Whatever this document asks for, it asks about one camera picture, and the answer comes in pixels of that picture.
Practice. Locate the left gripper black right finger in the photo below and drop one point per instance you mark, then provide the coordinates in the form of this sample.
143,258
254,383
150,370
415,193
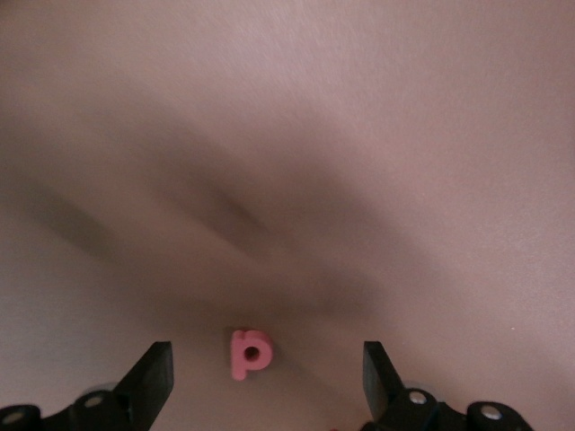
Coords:
379,386

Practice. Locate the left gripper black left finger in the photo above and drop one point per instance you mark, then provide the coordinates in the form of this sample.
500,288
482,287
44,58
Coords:
144,386

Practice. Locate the pink foam letter p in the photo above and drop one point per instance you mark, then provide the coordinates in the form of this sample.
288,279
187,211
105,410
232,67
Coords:
238,359

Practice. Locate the brown table cover sheet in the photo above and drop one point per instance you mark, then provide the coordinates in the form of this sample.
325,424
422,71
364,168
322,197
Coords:
287,112

